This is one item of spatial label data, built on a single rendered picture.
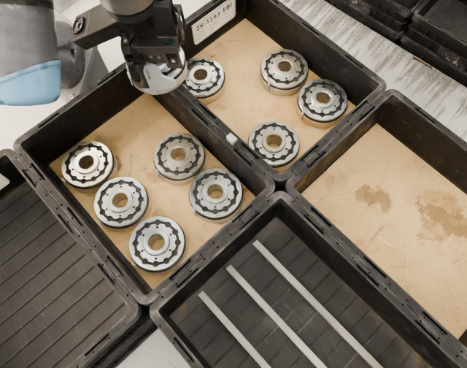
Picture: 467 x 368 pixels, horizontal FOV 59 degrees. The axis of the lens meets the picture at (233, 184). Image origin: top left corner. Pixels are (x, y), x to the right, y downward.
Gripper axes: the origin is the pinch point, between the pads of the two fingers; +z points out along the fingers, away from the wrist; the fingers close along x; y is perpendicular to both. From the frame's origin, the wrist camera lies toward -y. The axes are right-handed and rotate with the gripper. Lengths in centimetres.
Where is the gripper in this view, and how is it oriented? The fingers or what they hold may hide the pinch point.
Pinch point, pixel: (151, 77)
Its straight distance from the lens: 73.7
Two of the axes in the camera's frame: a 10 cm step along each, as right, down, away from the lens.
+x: 0.5, -9.6, 2.7
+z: 0.5, 2.7, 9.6
